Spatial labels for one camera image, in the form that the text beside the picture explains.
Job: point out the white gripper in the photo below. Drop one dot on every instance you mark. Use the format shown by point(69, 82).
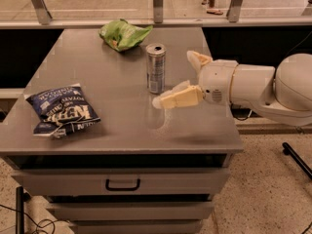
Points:
point(215, 79)

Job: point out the silver redbull can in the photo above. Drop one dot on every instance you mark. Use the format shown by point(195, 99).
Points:
point(156, 61)

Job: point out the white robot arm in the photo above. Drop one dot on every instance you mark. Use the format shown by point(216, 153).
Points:
point(282, 94)

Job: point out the green chip bag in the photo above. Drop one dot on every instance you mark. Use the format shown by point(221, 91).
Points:
point(122, 36)

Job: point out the grey drawer cabinet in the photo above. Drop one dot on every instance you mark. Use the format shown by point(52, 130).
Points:
point(181, 156)

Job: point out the black stand leg right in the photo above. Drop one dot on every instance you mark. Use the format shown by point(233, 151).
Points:
point(288, 150)

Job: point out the black stand leg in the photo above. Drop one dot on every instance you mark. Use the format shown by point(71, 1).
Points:
point(288, 150)
point(19, 213)

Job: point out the blue kettle chip bag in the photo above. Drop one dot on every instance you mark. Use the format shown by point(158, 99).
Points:
point(62, 111)

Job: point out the black stand leg left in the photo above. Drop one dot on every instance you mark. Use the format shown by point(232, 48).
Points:
point(19, 213)

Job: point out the metal railing post right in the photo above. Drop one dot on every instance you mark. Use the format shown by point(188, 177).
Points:
point(234, 10)

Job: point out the metal railing post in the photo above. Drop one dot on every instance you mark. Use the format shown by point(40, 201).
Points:
point(234, 10)
point(42, 13)
point(158, 11)

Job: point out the metal railing post middle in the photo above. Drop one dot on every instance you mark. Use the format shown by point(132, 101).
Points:
point(158, 11)

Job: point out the black drawer handle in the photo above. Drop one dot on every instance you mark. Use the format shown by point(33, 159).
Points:
point(122, 185)

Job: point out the metal railing post left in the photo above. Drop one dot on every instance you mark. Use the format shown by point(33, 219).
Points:
point(42, 13)

